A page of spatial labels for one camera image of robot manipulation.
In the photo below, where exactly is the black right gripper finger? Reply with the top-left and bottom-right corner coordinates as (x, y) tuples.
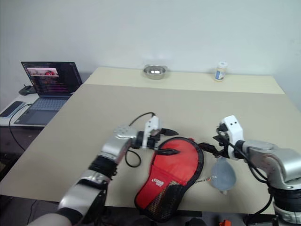
(202, 146), (220, 156)
(198, 142), (219, 150)

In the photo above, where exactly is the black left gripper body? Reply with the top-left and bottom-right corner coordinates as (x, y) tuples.
(148, 128), (163, 152)

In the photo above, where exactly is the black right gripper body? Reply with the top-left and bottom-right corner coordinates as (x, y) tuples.
(213, 126), (232, 158)

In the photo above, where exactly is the black red paddle case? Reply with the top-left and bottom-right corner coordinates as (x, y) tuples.
(134, 137), (205, 223)

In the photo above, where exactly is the stainless steel bowl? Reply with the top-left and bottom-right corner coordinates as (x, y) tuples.
(143, 64), (168, 81)

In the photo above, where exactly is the black flat bar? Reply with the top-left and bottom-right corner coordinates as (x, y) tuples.
(178, 210), (203, 218)

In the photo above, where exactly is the dark rounded shape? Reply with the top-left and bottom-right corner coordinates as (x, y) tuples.
(185, 217), (208, 226)

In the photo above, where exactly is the small white labelled bottle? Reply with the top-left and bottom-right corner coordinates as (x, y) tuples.
(214, 61), (229, 82)

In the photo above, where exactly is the open grey laptop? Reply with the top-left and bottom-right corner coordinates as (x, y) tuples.
(13, 61), (83, 126)

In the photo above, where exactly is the black handheld controller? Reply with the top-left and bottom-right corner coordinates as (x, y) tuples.
(18, 84), (39, 96)

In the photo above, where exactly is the black phone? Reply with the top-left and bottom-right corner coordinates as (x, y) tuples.
(0, 101), (26, 118)

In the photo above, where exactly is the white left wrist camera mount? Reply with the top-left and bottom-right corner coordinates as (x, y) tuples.
(142, 115), (163, 149)

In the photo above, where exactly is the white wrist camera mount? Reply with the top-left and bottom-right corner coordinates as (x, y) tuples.
(219, 115), (244, 161)
(142, 115), (163, 149)

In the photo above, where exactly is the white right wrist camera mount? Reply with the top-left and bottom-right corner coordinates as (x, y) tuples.
(219, 115), (244, 161)

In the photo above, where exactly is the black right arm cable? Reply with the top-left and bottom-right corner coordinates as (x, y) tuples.
(221, 136), (275, 215)

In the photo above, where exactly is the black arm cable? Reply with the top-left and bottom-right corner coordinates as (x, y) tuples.
(221, 136), (275, 215)
(125, 112), (157, 169)

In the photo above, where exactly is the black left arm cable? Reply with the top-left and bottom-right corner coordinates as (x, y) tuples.
(125, 112), (157, 169)

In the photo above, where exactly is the thin black laptop cable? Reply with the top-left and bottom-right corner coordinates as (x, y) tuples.
(8, 103), (32, 152)

